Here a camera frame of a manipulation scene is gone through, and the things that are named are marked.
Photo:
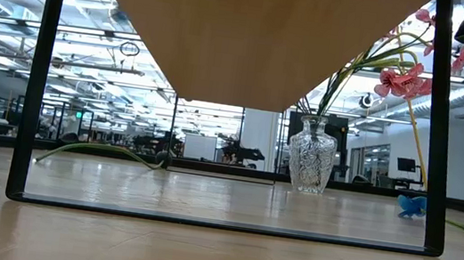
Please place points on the red artificial flower bunch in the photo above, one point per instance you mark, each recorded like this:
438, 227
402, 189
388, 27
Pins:
395, 82

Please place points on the small blue flower sprig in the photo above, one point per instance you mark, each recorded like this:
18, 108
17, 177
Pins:
411, 206

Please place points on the slim faceted clear glass vase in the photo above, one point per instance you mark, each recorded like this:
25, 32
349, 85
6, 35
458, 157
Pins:
311, 158

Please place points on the green stem with black bud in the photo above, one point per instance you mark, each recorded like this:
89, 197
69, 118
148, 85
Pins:
164, 159

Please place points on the black background robot arm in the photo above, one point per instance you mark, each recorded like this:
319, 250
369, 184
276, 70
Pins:
240, 152
158, 143

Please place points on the wooden shelf with black legs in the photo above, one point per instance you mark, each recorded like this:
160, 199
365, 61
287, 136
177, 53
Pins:
248, 38

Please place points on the round black ceiling device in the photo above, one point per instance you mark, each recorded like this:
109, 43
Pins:
366, 100

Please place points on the small black monitor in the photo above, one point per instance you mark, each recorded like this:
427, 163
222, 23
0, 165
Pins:
406, 164

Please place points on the large black monitor on stand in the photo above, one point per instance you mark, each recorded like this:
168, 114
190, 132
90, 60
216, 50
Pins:
342, 135

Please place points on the white board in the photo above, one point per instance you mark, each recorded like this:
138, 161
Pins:
199, 147

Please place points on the black metal table frame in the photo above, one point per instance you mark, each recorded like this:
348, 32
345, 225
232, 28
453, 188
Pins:
363, 188

